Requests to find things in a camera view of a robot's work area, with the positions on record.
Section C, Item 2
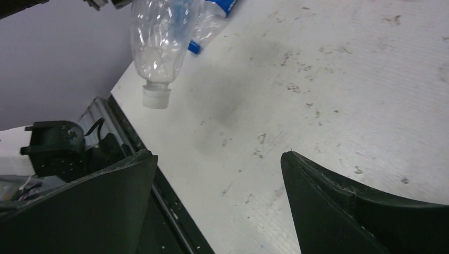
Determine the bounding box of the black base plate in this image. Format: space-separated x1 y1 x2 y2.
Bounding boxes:
78 97 213 253

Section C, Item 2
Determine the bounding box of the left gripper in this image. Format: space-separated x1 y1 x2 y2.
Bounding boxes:
0 0 134 20

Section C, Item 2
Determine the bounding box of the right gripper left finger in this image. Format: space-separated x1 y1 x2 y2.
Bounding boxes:
1 150 158 253

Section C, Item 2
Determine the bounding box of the crushed clear bottle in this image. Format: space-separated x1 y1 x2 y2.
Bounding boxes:
130 0 201 109

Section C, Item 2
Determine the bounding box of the large Pepsi bottle blue cap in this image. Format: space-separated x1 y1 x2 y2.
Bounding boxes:
188 0 237 55

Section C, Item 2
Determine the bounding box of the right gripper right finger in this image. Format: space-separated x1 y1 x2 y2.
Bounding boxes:
281 151 448 253

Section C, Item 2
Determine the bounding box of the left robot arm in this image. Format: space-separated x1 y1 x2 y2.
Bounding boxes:
1 1 132 201

